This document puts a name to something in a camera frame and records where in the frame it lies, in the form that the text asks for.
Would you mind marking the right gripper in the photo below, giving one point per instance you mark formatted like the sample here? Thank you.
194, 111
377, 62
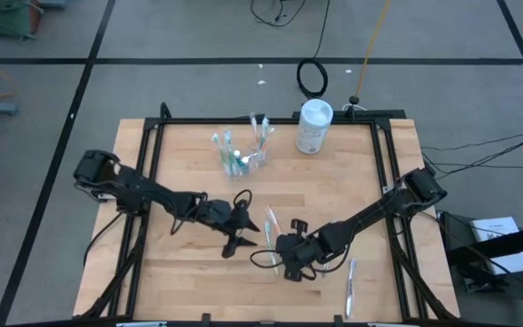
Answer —
300, 252

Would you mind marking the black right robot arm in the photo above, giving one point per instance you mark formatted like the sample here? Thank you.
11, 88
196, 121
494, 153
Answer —
370, 213

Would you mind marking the clear acrylic organizer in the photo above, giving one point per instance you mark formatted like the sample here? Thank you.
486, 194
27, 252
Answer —
254, 164

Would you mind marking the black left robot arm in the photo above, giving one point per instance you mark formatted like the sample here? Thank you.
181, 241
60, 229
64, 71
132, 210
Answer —
152, 193

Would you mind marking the black side stand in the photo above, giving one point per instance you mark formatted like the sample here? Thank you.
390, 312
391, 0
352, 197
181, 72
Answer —
459, 245

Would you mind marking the white booklet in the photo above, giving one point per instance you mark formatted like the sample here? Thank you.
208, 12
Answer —
493, 229

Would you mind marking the white wipes canister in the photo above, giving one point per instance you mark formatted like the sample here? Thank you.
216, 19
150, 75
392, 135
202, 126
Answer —
313, 127

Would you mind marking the small black tripod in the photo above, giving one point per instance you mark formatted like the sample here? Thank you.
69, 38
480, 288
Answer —
354, 100

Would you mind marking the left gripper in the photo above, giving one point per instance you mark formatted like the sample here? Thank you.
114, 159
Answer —
220, 215

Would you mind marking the green bag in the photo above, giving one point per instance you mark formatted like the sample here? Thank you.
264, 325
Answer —
9, 18

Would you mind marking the green toothbrush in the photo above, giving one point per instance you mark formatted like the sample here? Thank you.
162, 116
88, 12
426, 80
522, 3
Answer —
216, 141
265, 129
269, 236

